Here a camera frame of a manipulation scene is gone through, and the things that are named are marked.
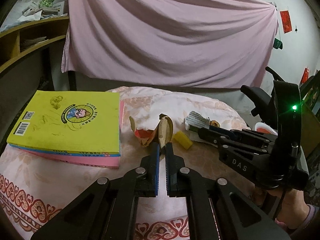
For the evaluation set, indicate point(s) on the pink hanging cloth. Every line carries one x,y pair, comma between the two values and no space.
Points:
162,35

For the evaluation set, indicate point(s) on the person's right forearm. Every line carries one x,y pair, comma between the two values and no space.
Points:
313,215

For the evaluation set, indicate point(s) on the pink book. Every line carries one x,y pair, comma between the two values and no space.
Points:
95,162

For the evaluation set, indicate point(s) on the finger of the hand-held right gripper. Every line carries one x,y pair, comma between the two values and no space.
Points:
235,134
237,162

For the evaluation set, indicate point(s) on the yellow block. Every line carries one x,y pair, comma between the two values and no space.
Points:
182,140

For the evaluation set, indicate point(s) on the yellow book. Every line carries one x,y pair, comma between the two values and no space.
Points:
75,120

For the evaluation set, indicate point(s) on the blue book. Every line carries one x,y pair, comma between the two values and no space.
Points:
30,150

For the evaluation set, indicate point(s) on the wooden shelf desk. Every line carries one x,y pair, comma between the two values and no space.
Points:
30,30

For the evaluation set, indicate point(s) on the red wall paper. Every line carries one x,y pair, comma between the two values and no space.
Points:
285,21

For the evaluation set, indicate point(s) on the pile of loose papers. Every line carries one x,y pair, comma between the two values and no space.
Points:
32,11

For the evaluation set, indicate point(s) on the red basin with white rim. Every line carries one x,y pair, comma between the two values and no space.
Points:
262,126

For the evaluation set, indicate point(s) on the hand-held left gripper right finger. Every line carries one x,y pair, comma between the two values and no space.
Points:
169,160

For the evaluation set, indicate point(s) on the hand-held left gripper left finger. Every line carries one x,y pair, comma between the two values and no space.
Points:
157,160

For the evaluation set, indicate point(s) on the red hanging charm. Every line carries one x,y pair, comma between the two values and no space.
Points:
305,75

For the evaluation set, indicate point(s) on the person's right hand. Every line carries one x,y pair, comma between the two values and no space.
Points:
292,205

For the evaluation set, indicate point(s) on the floral tablecloth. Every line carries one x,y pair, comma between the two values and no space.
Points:
87,192

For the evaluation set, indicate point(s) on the white box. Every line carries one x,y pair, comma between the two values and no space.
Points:
60,7

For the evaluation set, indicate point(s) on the stack of papers in shelf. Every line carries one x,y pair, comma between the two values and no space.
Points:
33,42

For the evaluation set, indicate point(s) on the printed white wrapper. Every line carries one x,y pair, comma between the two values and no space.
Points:
197,120

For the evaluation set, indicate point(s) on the black office chair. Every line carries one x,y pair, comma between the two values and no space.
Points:
257,97

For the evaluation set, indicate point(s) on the red and white paper wrapper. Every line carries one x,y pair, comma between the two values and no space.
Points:
143,135

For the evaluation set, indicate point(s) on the green hanging pouch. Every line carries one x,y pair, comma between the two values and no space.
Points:
278,43

